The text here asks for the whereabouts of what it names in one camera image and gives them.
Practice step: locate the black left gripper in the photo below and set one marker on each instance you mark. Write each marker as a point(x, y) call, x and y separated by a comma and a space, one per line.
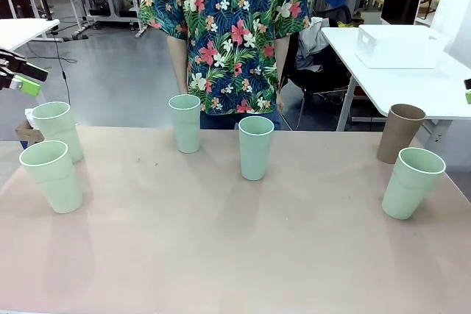
point(9, 62)

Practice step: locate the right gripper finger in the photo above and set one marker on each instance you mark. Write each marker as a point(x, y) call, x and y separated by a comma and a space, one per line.
point(468, 84)
point(468, 98)

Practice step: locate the pale green plastic cup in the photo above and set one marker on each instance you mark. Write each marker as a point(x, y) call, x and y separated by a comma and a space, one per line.
point(187, 130)
point(55, 185)
point(62, 126)
point(255, 156)
point(410, 192)

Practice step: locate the white plastic basket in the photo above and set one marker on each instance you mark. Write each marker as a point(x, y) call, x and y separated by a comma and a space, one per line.
point(401, 43)

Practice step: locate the brown plastic cup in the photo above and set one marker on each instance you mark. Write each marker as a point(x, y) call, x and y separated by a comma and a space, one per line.
point(399, 137)

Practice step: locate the person's right forearm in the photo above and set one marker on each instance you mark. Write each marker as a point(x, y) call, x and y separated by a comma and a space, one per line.
point(178, 67)

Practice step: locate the person's left forearm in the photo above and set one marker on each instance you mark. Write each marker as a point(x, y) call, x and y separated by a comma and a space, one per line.
point(281, 67)

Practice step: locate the person's left hand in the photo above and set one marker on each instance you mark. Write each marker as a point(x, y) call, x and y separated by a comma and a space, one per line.
point(279, 102)

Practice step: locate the white crumpled tissue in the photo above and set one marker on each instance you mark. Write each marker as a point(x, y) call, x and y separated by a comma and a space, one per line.
point(30, 115)

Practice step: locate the cardboard box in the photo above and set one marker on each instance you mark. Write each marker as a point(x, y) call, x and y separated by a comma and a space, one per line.
point(25, 134)

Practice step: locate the black floor power strip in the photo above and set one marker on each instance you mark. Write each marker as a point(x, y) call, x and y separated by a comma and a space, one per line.
point(75, 38)

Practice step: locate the large white side table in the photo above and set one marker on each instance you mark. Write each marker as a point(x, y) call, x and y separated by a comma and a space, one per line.
point(404, 86)

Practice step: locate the black office chair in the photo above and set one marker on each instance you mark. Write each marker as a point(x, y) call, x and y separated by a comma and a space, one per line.
point(324, 78)

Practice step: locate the grey garment on chair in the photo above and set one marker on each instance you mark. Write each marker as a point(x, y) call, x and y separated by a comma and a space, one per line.
point(312, 45)

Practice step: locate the person in floral shirt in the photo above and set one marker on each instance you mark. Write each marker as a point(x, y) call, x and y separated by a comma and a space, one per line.
point(228, 34)

